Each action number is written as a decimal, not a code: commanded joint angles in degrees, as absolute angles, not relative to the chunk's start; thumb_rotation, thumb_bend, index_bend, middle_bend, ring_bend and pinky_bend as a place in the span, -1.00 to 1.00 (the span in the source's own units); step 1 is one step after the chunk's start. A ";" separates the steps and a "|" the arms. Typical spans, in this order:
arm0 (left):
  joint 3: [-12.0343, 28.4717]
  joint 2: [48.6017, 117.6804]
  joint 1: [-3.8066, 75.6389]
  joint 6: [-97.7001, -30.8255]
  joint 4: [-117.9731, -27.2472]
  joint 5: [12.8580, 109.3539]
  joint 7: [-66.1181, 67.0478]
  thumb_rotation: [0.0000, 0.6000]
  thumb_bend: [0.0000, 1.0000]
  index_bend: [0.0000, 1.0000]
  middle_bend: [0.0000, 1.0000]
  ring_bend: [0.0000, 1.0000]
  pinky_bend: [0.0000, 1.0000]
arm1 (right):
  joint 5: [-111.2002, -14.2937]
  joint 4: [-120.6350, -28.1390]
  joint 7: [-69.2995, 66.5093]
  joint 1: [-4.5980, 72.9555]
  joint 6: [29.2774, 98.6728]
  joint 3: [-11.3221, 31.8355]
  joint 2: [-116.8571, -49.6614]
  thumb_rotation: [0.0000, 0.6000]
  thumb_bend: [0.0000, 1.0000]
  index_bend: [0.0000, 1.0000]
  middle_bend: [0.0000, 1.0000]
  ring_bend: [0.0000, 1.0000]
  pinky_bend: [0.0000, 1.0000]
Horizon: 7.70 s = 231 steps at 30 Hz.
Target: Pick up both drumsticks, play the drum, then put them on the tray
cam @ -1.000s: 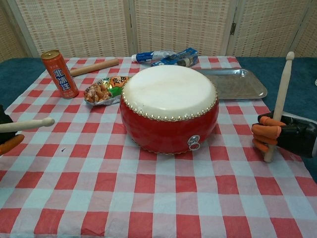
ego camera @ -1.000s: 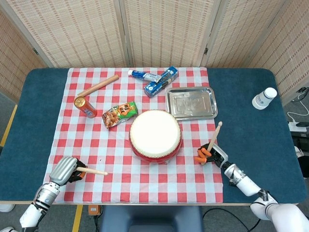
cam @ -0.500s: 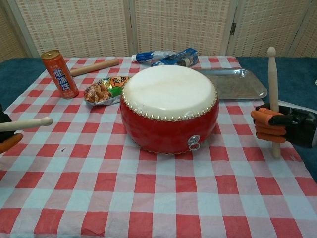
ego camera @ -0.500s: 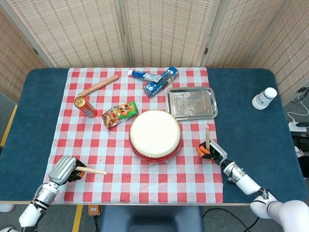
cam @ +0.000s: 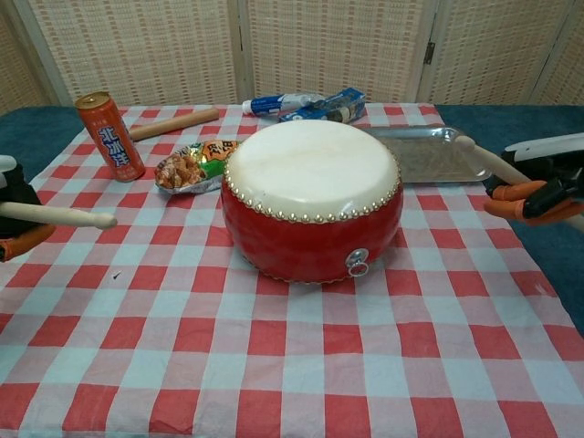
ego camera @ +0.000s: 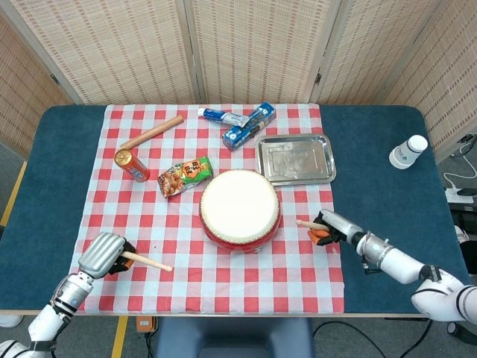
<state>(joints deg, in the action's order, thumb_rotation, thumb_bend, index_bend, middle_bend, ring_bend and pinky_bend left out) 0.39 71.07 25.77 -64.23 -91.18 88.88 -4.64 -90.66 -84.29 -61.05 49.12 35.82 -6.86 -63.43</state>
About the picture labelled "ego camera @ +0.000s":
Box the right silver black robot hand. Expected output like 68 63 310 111
308 208 364 247

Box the wooden drumstick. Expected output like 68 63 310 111
122 251 174 272
295 219 329 230

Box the white cable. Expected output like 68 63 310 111
442 143 477 192

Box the wooden rolling pin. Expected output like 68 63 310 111
119 114 185 149

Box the black equipment box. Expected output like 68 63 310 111
449 203 477 262

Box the red white checkered tablecloth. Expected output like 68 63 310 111
61 103 346 314

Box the woven folding screen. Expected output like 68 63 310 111
0 0 477 161

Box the blue cling film box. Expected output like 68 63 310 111
222 102 276 151

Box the orange soda can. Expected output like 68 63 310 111
113 148 151 183

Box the red drum with white skin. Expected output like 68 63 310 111
199 169 282 254

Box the green orange snack bag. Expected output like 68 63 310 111
157 156 214 198

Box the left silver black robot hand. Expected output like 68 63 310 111
77 232 137 280

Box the black floor cable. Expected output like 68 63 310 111
312 320 387 358

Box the white power strip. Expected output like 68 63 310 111
445 188 475 204

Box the blue white toothpaste tube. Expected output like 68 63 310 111
198 107 250 130

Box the dark blue chair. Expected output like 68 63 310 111
156 316 314 358

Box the dark blue table cover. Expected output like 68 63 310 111
0 104 470 313

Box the white plastic bottle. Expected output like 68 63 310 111
388 134 429 169

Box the stainless steel tray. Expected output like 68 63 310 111
254 133 337 186

